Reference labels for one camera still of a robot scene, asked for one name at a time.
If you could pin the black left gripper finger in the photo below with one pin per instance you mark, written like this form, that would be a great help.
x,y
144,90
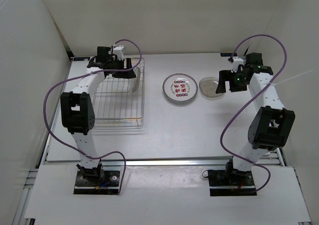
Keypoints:
x,y
128,63
124,74

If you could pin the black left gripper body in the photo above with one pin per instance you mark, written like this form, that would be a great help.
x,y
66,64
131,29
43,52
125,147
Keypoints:
x,y
116,65

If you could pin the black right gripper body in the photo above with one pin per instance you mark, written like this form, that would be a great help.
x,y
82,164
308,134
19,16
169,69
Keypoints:
x,y
239,83

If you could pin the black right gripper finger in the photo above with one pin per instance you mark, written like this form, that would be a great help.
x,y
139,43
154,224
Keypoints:
x,y
221,87
225,75

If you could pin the clear glass plate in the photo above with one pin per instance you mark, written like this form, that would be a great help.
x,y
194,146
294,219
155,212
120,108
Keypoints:
x,y
208,87
134,82

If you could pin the green rim dotted plate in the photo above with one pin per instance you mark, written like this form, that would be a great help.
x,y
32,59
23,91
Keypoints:
x,y
180,88

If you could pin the clear glass plate back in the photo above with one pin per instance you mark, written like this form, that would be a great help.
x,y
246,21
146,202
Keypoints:
x,y
134,82

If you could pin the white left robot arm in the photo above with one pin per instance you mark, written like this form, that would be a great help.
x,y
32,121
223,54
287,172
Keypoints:
x,y
77,112

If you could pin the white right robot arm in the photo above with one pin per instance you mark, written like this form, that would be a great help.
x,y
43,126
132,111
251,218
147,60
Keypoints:
x,y
272,124

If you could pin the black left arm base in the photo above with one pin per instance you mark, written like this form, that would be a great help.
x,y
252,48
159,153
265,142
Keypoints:
x,y
108,184

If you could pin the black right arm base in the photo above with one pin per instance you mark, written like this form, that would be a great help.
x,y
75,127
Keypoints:
x,y
229,182

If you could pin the dark blue label sticker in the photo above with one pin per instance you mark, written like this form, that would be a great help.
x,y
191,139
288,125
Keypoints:
x,y
228,54

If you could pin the blue label sticker left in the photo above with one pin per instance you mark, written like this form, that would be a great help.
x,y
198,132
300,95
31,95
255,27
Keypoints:
x,y
81,58

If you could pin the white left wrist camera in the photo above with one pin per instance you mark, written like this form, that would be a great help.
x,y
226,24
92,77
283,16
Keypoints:
x,y
116,52

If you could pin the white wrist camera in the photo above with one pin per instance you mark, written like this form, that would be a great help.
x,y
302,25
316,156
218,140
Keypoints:
x,y
116,52
236,62

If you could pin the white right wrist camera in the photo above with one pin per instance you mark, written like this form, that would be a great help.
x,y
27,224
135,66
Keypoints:
x,y
236,62

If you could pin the silver wire dish rack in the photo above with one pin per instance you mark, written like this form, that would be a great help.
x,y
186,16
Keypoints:
x,y
113,103

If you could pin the white cable tie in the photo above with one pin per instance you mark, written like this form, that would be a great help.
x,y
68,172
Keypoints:
x,y
291,78

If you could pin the aluminium mounting rail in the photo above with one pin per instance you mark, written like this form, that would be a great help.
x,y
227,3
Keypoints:
x,y
219,161

